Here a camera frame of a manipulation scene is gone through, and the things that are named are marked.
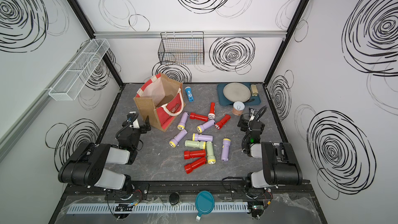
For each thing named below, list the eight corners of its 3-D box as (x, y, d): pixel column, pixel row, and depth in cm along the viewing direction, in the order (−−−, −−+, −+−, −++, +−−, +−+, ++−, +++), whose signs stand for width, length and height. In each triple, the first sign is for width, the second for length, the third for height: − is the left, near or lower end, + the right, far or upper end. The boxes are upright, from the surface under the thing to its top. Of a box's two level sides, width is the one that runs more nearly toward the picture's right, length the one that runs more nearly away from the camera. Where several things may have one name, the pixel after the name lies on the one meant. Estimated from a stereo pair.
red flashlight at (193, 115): (189, 119, 102) (189, 116, 99) (190, 115, 104) (190, 112, 101) (207, 123, 100) (208, 119, 97) (208, 119, 102) (208, 115, 99)
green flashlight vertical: (207, 164, 83) (208, 163, 81) (205, 143, 91) (205, 141, 89) (215, 163, 83) (216, 162, 81) (212, 142, 91) (213, 140, 89)
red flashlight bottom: (186, 174, 80) (186, 173, 77) (184, 168, 82) (183, 166, 79) (207, 163, 84) (207, 161, 81) (204, 157, 86) (204, 155, 83)
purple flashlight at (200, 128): (199, 134, 95) (199, 131, 93) (196, 129, 97) (196, 126, 95) (215, 124, 99) (216, 122, 97) (212, 120, 101) (212, 117, 99)
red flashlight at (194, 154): (184, 159, 84) (184, 158, 82) (184, 153, 87) (184, 151, 85) (205, 157, 85) (206, 155, 83) (205, 150, 88) (205, 148, 86)
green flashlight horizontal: (184, 146, 89) (184, 144, 87) (186, 141, 91) (185, 138, 89) (205, 149, 88) (205, 147, 86) (206, 143, 90) (206, 141, 88)
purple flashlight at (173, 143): (168, 145, 90) (167, 143, 88) (184, 129, 96) (183, 127, 94) (173, 149, 88) (172, 147, 86) (188, 133, 95) (188, 131, 93)
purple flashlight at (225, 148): (220, 160, 85) (220, 158, 83) (223, 139, 93) (223, 137, 90) (228, 162, 85) (229, 160, 82) (230, 141, 92) (231, 138, 90)
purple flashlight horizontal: (192, 141, 92) (192, 139, 89) (192, 135, 94) (192, 132, 92) (213, 141, 92) (213, 139, 89) (212, 135, 94) (213, 133, 92)
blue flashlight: (189, 103, 111) (188, 99, 108) (185, 91, 119) (185, 86, 115) (194, 102, 112) (194, 97, 108) (190, 90, 119) (190, 85, 116)
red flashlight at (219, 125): (214, 126, 98) (214, 124, 96) (226, 115, 103) (226, 113, 101) (218, 130, 96) (219, 128, 94) (230, 119, 102) (231, 116, 99)
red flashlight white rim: (208, 118, 102) (208, 116, 99) (207, 104, 109) (207, 102, 107) (215, 119, 102) (215, 116, 99) (214, 104, 109) (214, 102, 107)
